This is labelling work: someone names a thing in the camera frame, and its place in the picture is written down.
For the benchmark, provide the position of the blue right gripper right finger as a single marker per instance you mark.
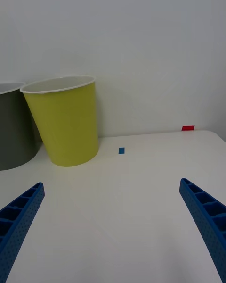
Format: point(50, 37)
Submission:
point(209, 221)

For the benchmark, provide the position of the grey plastic bin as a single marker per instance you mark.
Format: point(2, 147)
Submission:
point(14, 132)

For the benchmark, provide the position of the yellow-green plastic bin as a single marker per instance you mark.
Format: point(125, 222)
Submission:
point(68, 127)

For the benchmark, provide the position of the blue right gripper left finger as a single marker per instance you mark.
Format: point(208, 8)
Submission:
point(16, 228)

